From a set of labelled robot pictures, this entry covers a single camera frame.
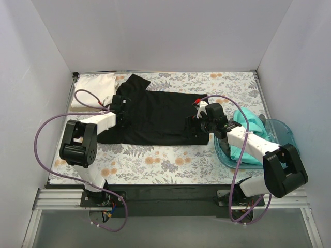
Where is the black t-shirt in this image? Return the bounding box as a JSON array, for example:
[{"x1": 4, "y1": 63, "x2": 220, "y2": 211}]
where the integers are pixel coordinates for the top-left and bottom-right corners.
[{"x1": 97, "y1": 74, "x2": 209, "y2": 146}]

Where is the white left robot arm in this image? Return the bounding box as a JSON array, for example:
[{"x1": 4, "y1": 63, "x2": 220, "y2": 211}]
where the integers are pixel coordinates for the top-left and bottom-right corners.
[{"x1": 59, "y1": 95, "x2": 130, "y2": 207}]

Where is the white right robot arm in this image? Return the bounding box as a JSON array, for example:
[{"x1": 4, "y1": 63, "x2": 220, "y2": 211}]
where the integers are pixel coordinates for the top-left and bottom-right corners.
[{"x1": 186, "y1": 100, "x2": 308, "y2": 205}]

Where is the folded white t-shirt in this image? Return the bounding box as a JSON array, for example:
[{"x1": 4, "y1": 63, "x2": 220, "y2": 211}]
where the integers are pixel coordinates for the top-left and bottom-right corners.
[{"x1": 71, "y1": 73, "x2": 118, "y2": 108}]

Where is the teal t-shirt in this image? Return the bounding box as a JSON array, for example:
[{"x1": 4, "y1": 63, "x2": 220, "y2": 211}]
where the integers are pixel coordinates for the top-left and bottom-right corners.
[{"x1": 227, "y1": 106, "x2": 274, "y2": 165}]

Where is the brown cardboard board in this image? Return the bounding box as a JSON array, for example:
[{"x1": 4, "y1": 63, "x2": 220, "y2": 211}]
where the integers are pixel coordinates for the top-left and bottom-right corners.
[{"x1": 69, "y1": 106, "x2": 103, "y2": 112}]

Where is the teal plastic basket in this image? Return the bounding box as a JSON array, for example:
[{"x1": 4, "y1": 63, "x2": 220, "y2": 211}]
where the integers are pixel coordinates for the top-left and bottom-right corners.
[{"x1": 214, "y1": 119, "x2": 299, "y2": 170}]

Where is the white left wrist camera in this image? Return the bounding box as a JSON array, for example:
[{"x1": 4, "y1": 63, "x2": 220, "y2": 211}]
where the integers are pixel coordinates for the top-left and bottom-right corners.
[{"x1": 102, "y1": 96, "x2": 112, "y2": 107}]

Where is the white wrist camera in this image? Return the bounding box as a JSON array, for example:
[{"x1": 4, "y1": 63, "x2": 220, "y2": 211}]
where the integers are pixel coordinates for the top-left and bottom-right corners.
[
  {"x1": 102, "y1": 96, "x2": 112, "y2": 107},
  {"x1": 193, "y1": 99, "x2": 208, "y2": 119}
]

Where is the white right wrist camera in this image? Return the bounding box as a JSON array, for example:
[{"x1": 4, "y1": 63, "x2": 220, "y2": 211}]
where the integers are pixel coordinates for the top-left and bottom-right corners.
[{"x1": 193, "y1": 99, "x2": 208, "y2": 119}]

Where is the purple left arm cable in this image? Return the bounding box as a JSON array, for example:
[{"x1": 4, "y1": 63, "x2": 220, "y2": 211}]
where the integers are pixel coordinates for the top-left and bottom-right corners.
[{"x1": 34, "y1": 89, "x2": 129, "y2": 233}]

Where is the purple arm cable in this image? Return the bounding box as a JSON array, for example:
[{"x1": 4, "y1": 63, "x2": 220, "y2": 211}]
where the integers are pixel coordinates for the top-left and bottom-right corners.
[
  {"x1": 196, "y1": 94, "x2": 272, "y2": 224},
  {"x1": 34, "y1": 89, "x2": 129, "y2": 233}
]

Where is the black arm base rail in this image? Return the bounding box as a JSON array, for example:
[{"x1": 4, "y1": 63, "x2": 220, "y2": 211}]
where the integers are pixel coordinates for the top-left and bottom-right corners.
[{"x1": 80, "y1": 183, "x2": 265, "y2": 220}]

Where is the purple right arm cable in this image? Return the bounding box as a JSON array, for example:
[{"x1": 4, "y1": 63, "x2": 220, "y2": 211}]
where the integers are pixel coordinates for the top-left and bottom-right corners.
[{"x1": 196, "y1": 94, "x2": 272, "y2": 224}]

